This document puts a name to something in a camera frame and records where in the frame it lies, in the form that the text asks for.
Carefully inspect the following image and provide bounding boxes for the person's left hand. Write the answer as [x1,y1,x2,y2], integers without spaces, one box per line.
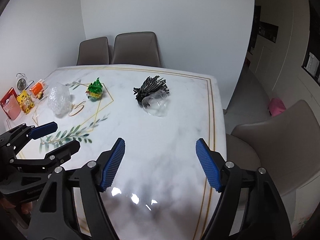
[0,198,33,215]

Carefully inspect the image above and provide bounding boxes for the pink cup with plastic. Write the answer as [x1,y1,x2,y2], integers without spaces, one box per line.
[1,87,21,120]

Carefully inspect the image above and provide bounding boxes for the gold wrapped chocolates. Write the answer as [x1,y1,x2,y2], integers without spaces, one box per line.
[36,92,43,100]

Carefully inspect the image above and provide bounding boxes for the crumpled bubble wrap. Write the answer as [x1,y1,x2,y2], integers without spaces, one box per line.
[47,83,72,116]

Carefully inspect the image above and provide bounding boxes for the orange white medicine box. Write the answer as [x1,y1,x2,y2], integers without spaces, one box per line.
[29,79,48,96]

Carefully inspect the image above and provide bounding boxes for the small white desk fan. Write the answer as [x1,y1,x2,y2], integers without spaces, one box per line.
[16,73,34,92]

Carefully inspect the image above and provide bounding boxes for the green yellow snack wrapper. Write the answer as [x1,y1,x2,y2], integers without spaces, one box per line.
[86,77,103,101]

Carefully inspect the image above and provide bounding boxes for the clear plastic cup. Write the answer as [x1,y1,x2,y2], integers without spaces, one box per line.
[142,90,168,117]

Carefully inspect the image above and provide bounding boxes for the beige dining chair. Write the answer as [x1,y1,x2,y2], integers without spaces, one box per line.
[226,100,319,206]

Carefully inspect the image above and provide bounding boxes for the pink footstool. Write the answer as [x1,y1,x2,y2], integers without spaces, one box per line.
[267,98,286,116]

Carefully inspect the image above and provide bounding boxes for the black shredded paper bundle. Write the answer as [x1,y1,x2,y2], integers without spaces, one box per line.
[133,75,170,107]

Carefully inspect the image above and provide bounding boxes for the brown chair far left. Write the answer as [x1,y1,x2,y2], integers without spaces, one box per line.
[76,36,110,66]

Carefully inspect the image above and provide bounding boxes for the brown chair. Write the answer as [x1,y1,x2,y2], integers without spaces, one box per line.
[76,36,110,66]
[112,31,162,68]

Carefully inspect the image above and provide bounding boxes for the brown chair far right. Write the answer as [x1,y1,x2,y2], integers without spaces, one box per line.
[112,31,162,68]

